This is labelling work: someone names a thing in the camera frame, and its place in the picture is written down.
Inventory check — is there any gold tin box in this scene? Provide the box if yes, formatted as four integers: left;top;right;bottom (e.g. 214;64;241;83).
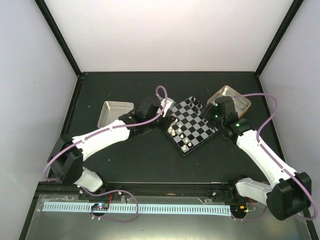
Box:
206;85;252;118

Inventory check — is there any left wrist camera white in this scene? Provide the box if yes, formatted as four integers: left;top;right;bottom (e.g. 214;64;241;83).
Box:
161;98;176;117

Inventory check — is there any light blue slotted cable duct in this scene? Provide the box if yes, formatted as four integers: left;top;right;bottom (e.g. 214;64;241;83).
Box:
42;202;232;217

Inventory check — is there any black chess pieces row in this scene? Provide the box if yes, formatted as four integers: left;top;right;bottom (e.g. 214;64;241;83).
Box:
183;96;216;132

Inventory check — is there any black mounting rail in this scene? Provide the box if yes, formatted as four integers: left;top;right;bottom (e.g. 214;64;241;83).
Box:
34;182;246;203

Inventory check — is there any left circuit board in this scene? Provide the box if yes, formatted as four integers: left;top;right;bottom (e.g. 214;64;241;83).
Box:
91;203;109;211

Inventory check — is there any circuit board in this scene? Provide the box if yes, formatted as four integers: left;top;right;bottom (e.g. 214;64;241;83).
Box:
91;203;109;211
230;205;257;214

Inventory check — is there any right circuit board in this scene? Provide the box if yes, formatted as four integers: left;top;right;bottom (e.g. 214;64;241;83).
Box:
230;205;257;214

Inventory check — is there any checkered chess board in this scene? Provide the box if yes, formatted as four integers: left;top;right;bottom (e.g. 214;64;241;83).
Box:
166;99;219;157

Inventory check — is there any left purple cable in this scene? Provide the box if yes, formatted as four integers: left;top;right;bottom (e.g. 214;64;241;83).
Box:
41;85;169;223

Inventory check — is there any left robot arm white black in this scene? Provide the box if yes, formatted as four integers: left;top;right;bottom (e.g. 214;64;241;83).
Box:
43;96;175;200

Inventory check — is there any silver tin tray pink rim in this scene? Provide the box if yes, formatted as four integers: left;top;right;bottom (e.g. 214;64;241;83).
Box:
97;101;135;129

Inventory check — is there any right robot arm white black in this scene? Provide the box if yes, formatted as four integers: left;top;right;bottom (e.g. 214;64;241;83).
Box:
201;96;319;221

